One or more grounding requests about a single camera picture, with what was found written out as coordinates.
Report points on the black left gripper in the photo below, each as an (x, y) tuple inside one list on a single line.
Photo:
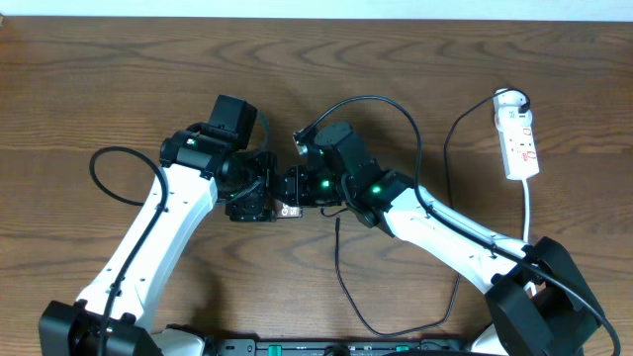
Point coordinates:
[(256, 209)]

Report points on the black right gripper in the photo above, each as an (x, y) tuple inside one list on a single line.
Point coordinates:
[(295, 178)]

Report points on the Galaxy smartphone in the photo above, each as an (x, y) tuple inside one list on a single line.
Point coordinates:
[(286, 211)]

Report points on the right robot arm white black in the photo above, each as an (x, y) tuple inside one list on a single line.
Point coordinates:
[(539, 301)]

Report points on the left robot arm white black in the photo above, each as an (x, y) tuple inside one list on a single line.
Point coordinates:
[(199, 167)]

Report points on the white power strip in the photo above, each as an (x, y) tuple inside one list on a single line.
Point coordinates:
[(513, 121)]

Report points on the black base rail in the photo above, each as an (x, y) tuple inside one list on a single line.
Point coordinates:
[(321, 347)]

